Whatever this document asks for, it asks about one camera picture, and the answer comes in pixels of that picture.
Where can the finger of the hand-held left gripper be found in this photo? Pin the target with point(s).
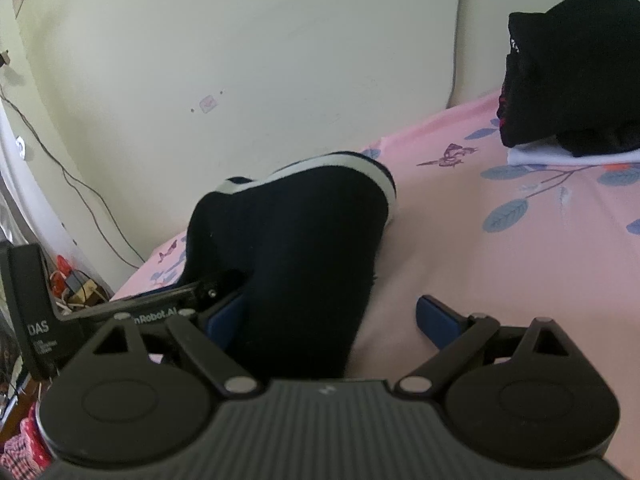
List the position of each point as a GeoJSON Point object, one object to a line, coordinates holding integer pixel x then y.
{"type": "Point", "coordinates": [222, 287]}

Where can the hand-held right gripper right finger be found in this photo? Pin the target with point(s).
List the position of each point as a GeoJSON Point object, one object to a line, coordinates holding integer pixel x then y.
{"type": "Point", "coordinates": [440, 325]}

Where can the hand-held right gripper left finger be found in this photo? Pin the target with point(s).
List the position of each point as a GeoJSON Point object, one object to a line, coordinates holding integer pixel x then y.
{"type": "Point", "coordinates": [225, 322]}

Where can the black and green sweater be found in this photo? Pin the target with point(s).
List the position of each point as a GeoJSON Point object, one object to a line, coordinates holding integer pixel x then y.
{"type": "Point", "coordinates": [300, 260]}

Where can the folded black clothes stack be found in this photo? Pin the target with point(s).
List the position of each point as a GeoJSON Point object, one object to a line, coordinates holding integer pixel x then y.
{"type": "Point", "coordinates": [575, 75]}

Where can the red plastic item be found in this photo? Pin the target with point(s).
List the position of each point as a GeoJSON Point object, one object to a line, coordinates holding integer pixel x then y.
{"type": "Point", "coordinates": [62, 272]}

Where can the pink tree print bed sheet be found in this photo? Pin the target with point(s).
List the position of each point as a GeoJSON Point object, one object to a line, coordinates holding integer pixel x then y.
{"type": "Point", "coordinates": [500, 260]}

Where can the red checkered cloth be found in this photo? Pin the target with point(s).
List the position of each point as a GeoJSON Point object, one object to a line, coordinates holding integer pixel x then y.
{"type": "Point", "coordinates": [20, 450]}

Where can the folded white cloth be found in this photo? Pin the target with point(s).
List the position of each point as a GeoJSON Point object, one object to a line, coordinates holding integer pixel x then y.
{"type": "Point", "coordinates": [540, 155]}

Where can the small wall sticker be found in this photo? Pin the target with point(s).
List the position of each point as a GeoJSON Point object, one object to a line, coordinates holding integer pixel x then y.
{"type": "Point", "coordinates": [208, 104]}

